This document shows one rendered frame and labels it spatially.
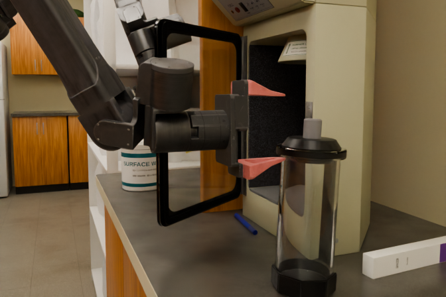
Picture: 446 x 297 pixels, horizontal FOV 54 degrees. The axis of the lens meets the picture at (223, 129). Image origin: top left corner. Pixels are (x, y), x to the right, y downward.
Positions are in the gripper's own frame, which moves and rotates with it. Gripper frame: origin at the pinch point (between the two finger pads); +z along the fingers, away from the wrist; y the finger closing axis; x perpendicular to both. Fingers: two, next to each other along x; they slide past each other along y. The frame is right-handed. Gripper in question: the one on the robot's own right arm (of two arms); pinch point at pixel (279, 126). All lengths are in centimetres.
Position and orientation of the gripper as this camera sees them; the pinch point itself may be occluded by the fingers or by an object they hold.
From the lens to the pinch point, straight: 67.6
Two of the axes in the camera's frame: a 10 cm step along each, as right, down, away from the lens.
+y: -0.1, -10.0, -0.8
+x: -3.6, -0.7, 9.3
